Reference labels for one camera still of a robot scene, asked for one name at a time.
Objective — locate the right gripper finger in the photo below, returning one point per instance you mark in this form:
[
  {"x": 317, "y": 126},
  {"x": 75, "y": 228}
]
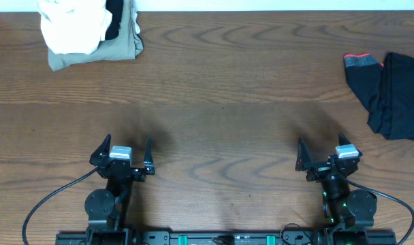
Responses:
[
  {"x": 342, "y": 139},
  {"x": 303, "y": 161}
]

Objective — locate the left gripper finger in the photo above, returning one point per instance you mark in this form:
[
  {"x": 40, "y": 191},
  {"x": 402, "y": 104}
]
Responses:
[
  {"x": 101, "y": 153},
  {"x": 149, "y": 166}
]

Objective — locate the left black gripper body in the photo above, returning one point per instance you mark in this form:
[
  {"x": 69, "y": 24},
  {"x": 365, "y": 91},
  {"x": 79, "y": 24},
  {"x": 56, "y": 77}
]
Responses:
[{"x": 124, "y": 169}]

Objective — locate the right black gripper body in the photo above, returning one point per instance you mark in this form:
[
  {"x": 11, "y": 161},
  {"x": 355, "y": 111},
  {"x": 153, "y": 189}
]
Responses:
[{"x": 319, "y": 171}]

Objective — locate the black leggings with coral cuffs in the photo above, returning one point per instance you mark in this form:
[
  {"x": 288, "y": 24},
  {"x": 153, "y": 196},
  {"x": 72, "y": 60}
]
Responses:
[{"x": 386, "y": 90}]

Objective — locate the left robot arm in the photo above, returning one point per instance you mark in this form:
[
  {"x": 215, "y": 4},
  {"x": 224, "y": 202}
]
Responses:
[{"x": 107, "y": 208}]

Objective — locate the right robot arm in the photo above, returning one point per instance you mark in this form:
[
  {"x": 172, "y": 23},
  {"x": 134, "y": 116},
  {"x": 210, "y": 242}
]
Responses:
[{"x": 350, "y": 212}]

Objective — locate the khaki folded garment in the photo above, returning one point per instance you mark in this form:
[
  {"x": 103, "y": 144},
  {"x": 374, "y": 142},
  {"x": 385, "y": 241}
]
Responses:
[{"x": 126, "y": 46}]

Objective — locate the white folded garment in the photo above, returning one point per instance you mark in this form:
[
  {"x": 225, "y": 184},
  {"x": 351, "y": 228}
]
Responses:
[{"x": 73, "y": 26}]

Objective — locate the black folded garment on pile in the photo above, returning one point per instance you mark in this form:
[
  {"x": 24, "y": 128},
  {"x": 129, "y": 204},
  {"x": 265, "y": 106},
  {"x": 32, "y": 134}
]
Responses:
[{"x": 115, "y": 7}]

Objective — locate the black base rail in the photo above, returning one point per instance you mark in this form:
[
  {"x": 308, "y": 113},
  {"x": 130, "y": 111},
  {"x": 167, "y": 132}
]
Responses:
[{"x": 285, "y": 237}]

